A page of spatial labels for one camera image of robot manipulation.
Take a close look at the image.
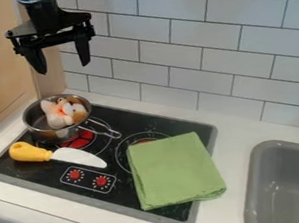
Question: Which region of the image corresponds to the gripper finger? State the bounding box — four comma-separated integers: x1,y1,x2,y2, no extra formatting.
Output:
19,44,51,77
72,32,94,68

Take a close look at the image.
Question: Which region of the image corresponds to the white and orange plush toy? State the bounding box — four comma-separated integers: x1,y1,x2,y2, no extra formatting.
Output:
38,94,91,132

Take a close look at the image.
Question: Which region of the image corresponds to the toy sink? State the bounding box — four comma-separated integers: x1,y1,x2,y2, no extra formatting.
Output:
234,136,299,223

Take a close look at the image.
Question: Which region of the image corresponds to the green cloth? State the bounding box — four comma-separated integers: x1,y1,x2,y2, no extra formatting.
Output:
123,128,230,214

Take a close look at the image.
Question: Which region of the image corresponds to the yellow handled toy knife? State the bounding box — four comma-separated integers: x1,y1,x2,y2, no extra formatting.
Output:
6,131,110,179

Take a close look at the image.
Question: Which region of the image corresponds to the toy stove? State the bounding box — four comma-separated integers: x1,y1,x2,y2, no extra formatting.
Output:
0,91,229,223

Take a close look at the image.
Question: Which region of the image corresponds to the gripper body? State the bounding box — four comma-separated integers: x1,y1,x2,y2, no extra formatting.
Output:
2,7,98,56

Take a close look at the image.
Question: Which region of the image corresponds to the silver pot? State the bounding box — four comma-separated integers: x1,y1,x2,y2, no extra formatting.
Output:
19,88,124,151

